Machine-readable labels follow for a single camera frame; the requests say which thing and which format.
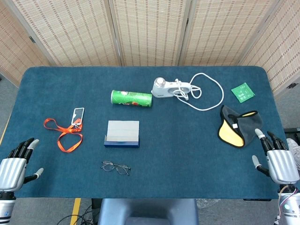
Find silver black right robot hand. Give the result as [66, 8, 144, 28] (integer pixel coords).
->
[252, 128, 300, 185]

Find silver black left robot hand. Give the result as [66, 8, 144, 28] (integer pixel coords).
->
[0, 137, 45, 192]

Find thin-framed eyeglasses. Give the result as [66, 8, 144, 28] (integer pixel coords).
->
[101, 160, 131, 176]

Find blue and grey case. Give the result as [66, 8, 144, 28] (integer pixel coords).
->
[104, 120, 141, 149]

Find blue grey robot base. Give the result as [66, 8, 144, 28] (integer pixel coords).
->
[97, 198, 199, 225]

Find grey yellow cloth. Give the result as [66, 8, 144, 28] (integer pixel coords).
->
[217, 105, 263, 149]

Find green square packet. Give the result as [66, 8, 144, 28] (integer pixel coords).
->
[231, 82, 256, 103]

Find clear plastic wrap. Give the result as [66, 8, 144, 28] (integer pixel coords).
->
[196, 198, 221, 209]

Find clear badge card holder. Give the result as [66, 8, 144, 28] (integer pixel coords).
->
[71, 107, 85, 126]

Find black table leg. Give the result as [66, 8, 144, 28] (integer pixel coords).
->
[91, 198, 101, 223]

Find blue table cover cloth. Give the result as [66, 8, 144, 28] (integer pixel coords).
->
[0, 66, 296, 200]

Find bamboo folding screen panel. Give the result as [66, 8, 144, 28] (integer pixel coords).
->
[4, 0, 122, 68]
[239, 0, 300, 97]
[179, 0, 281, 67]
[107, 0, 192, 67]
[0, 0, 51, 87]

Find white handheld appliance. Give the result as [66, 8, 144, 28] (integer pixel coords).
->
[151, 77, 192, 98]

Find green chips can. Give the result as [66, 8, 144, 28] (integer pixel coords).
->
[110, 90, 153, 108]

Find orange lanyard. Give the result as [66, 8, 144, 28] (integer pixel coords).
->
[44, 118, 83, 153]

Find white power cable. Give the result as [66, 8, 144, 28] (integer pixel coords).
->
[173, 72, 225, 112]

